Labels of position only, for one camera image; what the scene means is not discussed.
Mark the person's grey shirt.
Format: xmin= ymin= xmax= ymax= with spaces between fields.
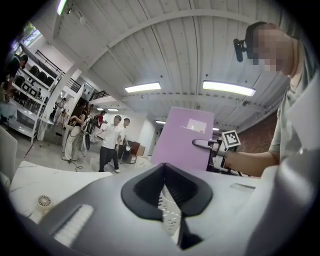
xmin=268 ymin=39 xmax=320 ymax=176

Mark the small white round fan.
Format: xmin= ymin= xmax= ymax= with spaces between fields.
xmin=36 ymin=194 xmax=54 ymax=210

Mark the white mesh file holder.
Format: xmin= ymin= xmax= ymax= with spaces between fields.
xmin=157 ymin=187 xmax=182 ymax=237

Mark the white storage shelf rack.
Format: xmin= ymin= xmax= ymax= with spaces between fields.
xmin=11 ymin=42 xmax=65 ymax=144

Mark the white staircase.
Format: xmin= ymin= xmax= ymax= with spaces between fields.
xmin=63 ymin=83 xmax=86 ymax=132

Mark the window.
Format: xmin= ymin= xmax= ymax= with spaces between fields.
xmin=22 ymin=21 xmax=42 ymax=48

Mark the long ceiling light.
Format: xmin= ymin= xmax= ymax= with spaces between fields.
xmin=124 ymin=81 xmax=162 ymax=94
xmin=202 ymin=80 xmax=257 ymax=97
xmin=56 ymin=0 xmax=69 ymax=16

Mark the person's right forearm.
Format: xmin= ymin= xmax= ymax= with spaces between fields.
xmin=224 ymin=149 xmax=280 ymax=178

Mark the person's head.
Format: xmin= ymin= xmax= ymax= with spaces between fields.
xmin=245 ymin=21 xmax=302 ymax=79

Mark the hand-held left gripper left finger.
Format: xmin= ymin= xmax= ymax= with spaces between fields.
xmin=121 ymin=162 xmax=167 ymax=222

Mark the black head-mounted camera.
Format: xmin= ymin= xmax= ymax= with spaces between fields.
xmin=233 ymin=38 xmax=252 ymax=63

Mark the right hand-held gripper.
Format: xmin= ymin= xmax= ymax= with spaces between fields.
xmin=192 ymin=129 xmax=242 ymax=173

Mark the purple folder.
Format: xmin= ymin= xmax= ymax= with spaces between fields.
xmin=150 ymin=106 xmax=216 ymax=172

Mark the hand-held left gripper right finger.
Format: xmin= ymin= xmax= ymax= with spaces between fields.
xmin=164 ymin=162 xmax=214 ymax=251

